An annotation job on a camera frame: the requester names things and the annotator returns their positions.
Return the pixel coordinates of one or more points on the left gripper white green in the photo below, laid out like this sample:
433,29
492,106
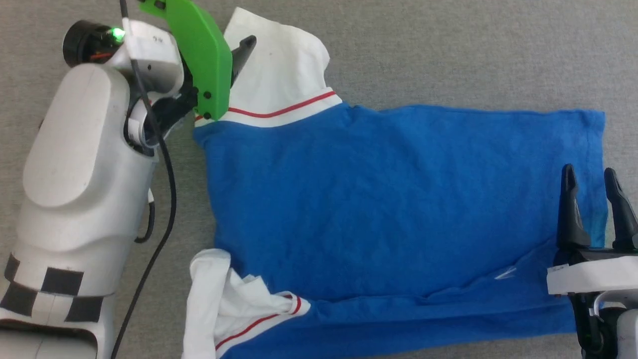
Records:
199,55

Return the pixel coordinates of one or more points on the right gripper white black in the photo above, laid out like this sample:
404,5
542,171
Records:
593,276

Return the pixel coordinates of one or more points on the blue shirt with white sleeves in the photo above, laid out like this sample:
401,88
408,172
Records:
374,199

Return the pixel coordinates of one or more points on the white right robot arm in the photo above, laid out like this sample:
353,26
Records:
629,336

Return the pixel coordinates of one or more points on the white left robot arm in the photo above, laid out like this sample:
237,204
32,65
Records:
75,174

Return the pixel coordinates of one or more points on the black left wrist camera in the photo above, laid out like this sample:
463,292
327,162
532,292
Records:
87,42

